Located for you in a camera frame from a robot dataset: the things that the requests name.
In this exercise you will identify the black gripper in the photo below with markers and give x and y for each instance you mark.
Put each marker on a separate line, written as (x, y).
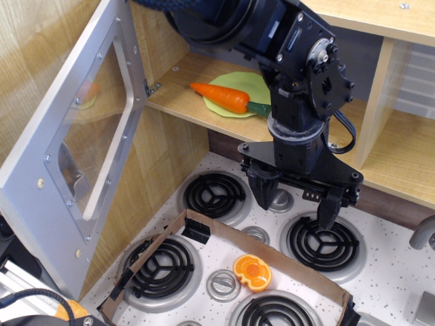
(316, 169)

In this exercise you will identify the silver microwave door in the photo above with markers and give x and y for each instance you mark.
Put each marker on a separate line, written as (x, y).
(93, 105)

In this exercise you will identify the grey back stove knob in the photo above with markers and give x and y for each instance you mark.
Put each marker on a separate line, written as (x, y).
(283, 202)

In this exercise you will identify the grey stove knob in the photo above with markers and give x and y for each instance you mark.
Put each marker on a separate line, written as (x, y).
(223, 286)
(257, 233)
(283, 202)

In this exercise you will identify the small hanging metal spatula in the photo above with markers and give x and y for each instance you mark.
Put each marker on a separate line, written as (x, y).
(311, 196)

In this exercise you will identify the grey middle stove knob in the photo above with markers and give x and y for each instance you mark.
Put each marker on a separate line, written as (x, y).
(257, 233)

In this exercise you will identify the back right black burner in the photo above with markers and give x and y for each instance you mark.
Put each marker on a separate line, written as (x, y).
(322, 250)

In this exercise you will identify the black burner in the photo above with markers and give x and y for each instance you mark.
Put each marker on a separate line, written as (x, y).
(216, 195)
(275, 310)
(167, 272)
(322, 250)

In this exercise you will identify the back left black burner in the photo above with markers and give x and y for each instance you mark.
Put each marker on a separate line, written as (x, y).
(216, 195)

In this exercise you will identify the orange toy fruit slice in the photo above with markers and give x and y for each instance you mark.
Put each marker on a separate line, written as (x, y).
(252, 272)

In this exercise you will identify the wooden shelf unit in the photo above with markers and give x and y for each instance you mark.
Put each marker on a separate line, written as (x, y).
(394, 150)

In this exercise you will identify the light green plate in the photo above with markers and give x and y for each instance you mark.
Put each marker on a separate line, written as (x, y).
(248, 82)

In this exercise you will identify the orange toy carrot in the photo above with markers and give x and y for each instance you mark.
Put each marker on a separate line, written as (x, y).
(230, 99)

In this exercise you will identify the grey front stove knob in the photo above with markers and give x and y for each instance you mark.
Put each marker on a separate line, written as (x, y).
(223, 286)

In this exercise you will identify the front right black burner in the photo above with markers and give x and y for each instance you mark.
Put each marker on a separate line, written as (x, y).
(275, 310)

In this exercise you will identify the grey faucet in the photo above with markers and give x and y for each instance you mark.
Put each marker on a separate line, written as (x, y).
(424, 234)

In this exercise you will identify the front left black burner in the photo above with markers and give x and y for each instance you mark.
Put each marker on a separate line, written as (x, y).
(167, 272)

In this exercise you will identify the orange object at corner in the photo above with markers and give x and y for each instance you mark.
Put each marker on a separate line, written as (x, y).
(77, 310)

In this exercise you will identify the grey wall holder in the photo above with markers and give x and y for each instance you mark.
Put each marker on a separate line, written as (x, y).
(75, 179)

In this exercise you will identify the brown cardboard frame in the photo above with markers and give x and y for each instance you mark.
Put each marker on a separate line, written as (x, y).
(216, 247)

